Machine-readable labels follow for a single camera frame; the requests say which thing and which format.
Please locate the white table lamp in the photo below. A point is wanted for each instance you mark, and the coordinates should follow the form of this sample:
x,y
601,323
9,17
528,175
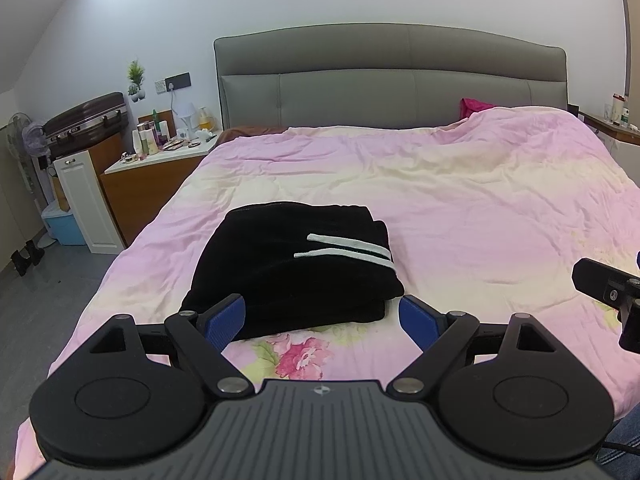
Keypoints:
x,y
185,115

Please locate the grey standing fan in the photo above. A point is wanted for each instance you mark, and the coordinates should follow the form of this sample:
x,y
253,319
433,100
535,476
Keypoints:
x,y
22,132

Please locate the small green potted plant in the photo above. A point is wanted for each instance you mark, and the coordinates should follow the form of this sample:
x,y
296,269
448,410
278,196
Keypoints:
x,y
135,77

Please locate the white bottle with red cap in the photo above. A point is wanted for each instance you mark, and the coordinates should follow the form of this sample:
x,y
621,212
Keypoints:
x,y
621,110

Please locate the magenta pillow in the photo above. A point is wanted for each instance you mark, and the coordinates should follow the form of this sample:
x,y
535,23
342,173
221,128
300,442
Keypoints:
x,y
475,107

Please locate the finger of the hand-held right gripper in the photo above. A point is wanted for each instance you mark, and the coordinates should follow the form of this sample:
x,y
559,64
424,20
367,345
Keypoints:
x,y
595,277

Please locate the pink floral duvet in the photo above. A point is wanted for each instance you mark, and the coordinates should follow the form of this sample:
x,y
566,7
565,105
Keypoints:
x,y
475,210

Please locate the light blue storage box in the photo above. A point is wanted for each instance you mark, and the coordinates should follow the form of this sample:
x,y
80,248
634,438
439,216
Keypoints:
x,y
62,225

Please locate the cluster of cosmetic bottles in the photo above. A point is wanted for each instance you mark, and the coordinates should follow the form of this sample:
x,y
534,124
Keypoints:
x,y
150,135

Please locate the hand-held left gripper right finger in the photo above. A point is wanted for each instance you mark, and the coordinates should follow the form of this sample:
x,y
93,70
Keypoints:
x,y
417,322

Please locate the clear glass cup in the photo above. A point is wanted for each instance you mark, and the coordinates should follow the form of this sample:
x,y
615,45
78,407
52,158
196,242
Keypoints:
x,y
608,112

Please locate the white cabinet door panel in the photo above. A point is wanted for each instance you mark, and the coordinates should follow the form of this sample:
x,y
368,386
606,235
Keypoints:
x,y
87,200

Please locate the dark brown suitcase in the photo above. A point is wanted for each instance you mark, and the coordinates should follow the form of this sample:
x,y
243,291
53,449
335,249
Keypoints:
x,y
82,120

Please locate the wooden bedside table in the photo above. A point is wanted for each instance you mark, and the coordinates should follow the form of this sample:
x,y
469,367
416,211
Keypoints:
x,y
617,137

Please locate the grey padded headboard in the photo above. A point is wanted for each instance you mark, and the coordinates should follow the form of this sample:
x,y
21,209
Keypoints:
x,y
375,85

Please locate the black pants with white stripes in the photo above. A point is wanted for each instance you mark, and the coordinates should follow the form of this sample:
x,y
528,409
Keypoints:
x,y
275,270

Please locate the brown pillow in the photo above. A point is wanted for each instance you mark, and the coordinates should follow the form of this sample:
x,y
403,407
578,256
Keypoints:
x,y
247,131

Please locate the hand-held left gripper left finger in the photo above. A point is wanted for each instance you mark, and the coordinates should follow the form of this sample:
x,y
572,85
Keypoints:
x,y
225,320

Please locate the yellow liquid bottle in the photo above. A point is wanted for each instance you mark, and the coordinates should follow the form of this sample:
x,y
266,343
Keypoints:
x,y
204,120

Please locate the person's blue jeans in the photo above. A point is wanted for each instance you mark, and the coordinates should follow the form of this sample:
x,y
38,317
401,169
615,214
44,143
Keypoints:
x,y
622,455

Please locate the small round jar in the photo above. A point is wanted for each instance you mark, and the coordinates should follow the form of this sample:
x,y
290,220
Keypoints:
x,y
132,158

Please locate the white wall socket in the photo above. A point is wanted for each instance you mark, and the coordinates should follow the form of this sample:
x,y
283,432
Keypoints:
x,y
160,86

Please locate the wooden nightstand with white top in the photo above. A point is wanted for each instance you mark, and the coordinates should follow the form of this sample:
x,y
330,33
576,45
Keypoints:
x,y
140,195

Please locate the brown wooden cabinet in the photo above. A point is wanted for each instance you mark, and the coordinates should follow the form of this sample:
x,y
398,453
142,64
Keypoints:
x,y
109,150

